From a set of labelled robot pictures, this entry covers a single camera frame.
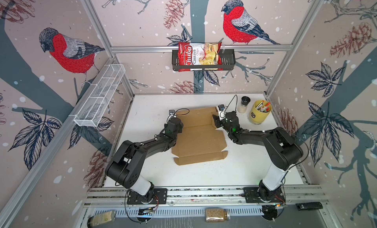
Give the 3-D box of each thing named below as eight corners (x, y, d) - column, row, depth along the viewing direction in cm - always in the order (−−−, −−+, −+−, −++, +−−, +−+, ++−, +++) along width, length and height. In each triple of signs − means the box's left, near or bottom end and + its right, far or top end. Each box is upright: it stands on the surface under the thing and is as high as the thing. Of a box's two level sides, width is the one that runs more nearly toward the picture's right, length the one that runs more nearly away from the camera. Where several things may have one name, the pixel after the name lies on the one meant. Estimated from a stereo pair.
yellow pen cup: (249, 125, 104) (256, 113, 92) (245, 112, 111) (251, 99, 100) (266, 125, 104) (275, 113, 92) (261, 112, 111) (268, 99, 100)
